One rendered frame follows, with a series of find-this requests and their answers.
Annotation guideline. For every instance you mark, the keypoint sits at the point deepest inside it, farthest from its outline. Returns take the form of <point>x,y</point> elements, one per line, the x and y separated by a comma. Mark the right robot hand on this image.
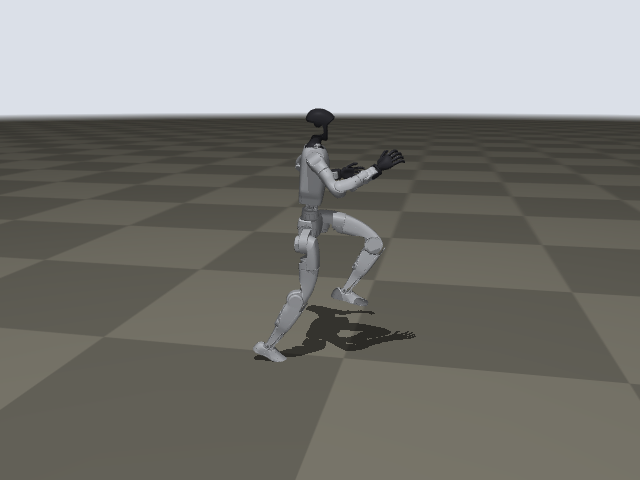
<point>386,162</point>

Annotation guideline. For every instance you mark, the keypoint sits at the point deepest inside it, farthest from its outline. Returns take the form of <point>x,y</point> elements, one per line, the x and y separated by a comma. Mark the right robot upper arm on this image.
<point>317,164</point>

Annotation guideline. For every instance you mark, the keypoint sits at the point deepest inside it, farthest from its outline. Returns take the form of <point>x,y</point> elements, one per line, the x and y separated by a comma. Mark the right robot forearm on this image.
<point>352,183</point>

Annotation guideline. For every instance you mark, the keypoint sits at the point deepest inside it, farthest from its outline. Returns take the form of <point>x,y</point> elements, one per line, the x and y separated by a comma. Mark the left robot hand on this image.
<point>348,171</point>

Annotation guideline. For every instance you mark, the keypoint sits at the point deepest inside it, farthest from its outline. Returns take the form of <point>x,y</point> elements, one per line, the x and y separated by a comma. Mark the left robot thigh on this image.
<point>346,224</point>

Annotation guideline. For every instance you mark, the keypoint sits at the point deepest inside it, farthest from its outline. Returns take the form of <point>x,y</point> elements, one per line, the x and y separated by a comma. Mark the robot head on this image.
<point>320,117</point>

